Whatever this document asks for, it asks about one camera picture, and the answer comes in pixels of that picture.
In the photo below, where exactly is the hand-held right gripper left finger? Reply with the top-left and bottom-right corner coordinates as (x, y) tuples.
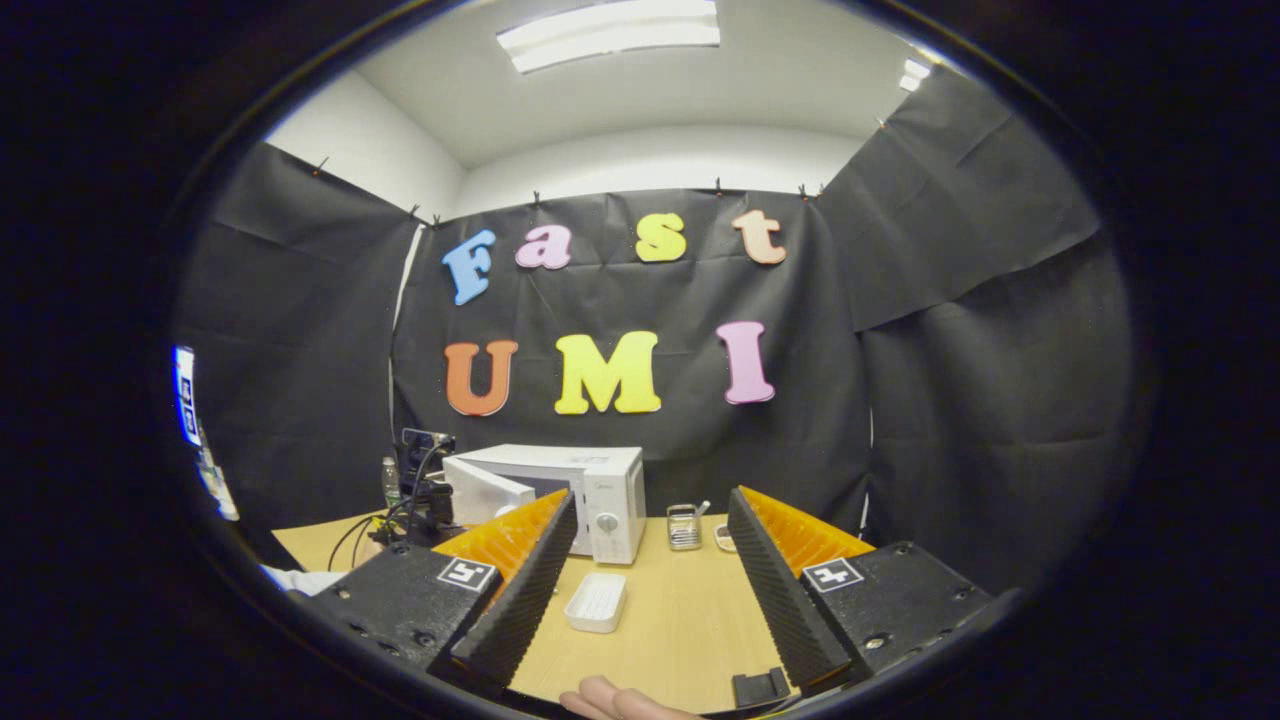
(300, 488), (581, 701)

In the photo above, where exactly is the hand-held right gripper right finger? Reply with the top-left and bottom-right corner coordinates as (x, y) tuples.
(727, 485), (996, 698)

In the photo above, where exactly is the white microwave oven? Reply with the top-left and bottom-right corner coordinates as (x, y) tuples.
(443, 444), (648, 566)

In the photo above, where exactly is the white rectangular dish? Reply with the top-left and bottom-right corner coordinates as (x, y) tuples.
(564, 572), (628, 634)

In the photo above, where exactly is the long ceiling light panel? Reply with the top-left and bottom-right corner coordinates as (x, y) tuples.
(497, 0), (721, 74)

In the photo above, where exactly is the black cable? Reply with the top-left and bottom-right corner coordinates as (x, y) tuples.
(328, 505), (411, 573)

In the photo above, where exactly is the metal wire basket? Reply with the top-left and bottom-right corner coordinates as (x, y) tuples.
(667, 501), (711, 551)

